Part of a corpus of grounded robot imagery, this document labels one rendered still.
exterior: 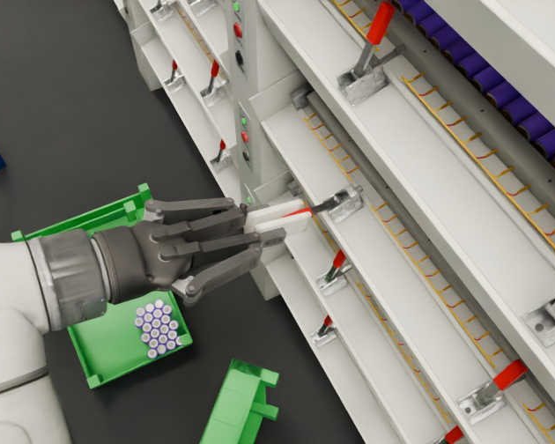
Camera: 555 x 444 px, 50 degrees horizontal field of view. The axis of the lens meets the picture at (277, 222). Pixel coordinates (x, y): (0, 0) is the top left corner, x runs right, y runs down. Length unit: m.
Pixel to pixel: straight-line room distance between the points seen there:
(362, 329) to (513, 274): 0.41
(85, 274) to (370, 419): 0.60
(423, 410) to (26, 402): 0.49
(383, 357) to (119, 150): 0.94
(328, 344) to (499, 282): 0.61
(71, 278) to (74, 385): 0.70
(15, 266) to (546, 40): 0.45
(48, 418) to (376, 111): 0.40
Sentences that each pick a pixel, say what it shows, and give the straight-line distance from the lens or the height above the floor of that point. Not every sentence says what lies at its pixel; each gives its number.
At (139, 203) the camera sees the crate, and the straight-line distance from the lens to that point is 1.41.
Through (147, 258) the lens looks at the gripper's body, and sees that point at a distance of 0.62.
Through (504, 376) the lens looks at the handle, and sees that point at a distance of 0.59.
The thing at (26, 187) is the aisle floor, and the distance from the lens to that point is 1.55.
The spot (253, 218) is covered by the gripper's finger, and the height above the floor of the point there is 0.59.
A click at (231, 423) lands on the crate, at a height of 0.20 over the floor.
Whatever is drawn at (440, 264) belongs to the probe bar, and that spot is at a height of 0.58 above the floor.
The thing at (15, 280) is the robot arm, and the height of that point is 0.68.
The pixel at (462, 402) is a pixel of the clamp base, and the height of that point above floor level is 0.55.
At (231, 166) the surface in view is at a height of 0.16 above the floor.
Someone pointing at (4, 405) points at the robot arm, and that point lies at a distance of 0.57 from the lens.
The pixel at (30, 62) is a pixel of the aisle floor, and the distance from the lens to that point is 1.87.
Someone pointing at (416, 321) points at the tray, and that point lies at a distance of 0.67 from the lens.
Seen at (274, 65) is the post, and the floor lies 0.63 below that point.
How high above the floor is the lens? 1.13
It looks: 56 degrees down
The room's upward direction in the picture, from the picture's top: straight up
